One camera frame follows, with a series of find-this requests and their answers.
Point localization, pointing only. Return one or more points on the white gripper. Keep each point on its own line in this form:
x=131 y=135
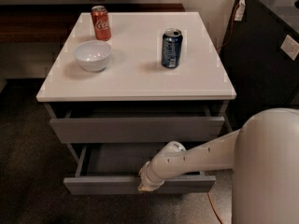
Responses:
x=149 y=175

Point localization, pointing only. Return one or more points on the grey drawer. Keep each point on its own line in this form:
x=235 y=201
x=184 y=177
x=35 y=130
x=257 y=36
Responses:
x=137 y=129
x=112 y=168

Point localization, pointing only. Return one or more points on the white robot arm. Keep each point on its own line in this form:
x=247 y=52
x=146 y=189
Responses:
x=264 y=158

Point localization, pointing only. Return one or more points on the grey drawer cabinet white top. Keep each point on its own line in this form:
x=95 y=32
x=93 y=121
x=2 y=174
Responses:
x=134 y=80

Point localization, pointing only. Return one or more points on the grey top drawer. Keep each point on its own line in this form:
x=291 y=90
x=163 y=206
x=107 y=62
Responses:
x=137 y=129

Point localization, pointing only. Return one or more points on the blue soda can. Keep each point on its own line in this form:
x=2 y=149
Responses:
x=171 y=47

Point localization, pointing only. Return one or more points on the black cabinet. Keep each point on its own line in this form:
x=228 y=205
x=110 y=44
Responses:
x=264 y=76

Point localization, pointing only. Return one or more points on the white bowl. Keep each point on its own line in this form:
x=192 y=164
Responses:
x=93 y=55

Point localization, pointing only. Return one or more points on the red Coca-Cola can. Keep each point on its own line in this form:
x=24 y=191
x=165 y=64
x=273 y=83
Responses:
x=101 y=23

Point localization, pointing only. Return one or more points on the white paper tag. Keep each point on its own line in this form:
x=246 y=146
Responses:
x=240 y=10

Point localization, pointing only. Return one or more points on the white wall outlet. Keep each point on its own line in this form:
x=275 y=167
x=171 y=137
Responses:
x=290 y=47

